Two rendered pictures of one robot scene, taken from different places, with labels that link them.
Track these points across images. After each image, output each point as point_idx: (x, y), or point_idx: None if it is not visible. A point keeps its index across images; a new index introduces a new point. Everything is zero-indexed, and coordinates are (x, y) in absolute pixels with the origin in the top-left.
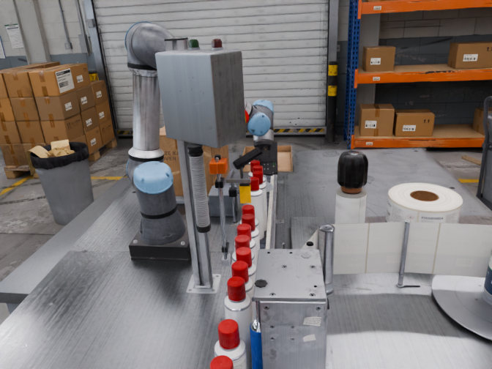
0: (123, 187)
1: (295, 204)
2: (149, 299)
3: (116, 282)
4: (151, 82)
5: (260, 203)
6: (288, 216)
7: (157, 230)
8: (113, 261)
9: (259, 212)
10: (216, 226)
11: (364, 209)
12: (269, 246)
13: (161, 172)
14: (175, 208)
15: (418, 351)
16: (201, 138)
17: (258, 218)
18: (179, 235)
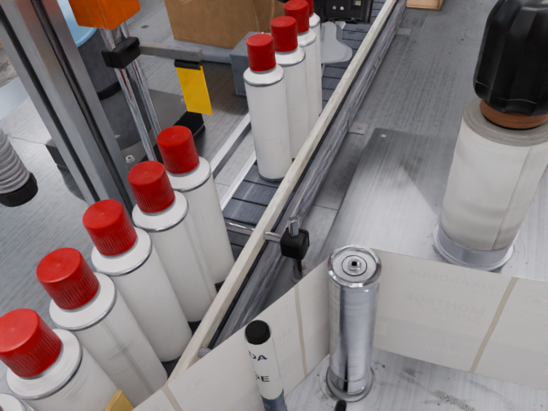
0: (134, 15)
1: (409, 90)
2: (33, 269)
3: (9, 214)
4: None
5: (274, 103)
6: (382, 117)
7: None
8: (32, 166)
9: (273, 124)
10: (234, 119)
11: (539, 175)
12: (272, 210)
13: (64, 2)
14: (117, 85)
15: None
16: None
17: (270, 136)
18: (131, 139)
